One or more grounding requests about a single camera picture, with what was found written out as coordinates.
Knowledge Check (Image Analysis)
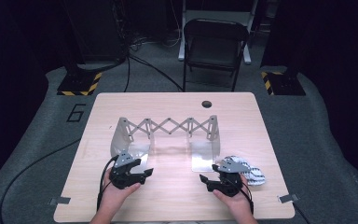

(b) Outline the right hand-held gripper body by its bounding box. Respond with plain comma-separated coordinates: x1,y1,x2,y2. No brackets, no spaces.
206,157,252,198

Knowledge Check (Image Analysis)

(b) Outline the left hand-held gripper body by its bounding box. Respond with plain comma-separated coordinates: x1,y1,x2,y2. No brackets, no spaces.
108,150,146,190

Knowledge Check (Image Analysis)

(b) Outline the white expandable metal rack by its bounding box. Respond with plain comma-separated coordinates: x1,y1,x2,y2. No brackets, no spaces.
110,115,222,173

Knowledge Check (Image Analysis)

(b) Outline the white black patterned cloth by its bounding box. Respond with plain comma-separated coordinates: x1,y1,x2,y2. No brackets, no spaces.
215,155,266,187

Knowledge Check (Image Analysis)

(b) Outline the person's left hand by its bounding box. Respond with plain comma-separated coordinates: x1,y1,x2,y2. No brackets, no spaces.
101,170,143,215

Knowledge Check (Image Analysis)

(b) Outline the person's right hand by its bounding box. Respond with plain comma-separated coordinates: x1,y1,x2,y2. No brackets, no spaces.
213,175,255,216

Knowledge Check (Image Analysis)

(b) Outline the grey tape piece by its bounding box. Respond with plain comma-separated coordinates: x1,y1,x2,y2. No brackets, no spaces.
49,196,72,206
278,193,300,204

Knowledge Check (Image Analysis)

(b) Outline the black stand base striped edge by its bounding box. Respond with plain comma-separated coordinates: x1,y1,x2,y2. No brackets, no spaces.
260,69,307,96
56,62,103,97

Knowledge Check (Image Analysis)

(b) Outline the black folding chair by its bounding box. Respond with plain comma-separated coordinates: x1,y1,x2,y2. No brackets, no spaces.
183,18,250,92
177,0,259,65

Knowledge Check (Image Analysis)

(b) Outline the black equipment cabinet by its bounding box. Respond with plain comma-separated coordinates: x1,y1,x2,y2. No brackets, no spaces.
64,0,129,63

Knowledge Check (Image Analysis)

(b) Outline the left hand-held gripper cable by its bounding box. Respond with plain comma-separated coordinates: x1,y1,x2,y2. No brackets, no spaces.
96,155,119,213

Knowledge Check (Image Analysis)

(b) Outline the hand-held gripper cable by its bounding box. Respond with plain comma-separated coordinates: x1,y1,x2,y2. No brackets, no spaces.
223,176,255,216
96,155,119,213

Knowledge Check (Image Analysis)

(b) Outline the right hand-held gripper cable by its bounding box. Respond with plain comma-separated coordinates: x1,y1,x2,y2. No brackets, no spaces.
223,176,255,216

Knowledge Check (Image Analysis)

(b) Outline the short black floor cable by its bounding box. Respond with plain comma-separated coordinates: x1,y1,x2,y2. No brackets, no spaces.
292,202,311,224

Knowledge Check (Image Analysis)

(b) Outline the long black floor cable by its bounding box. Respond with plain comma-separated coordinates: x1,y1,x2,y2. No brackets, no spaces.
0,138,82,224

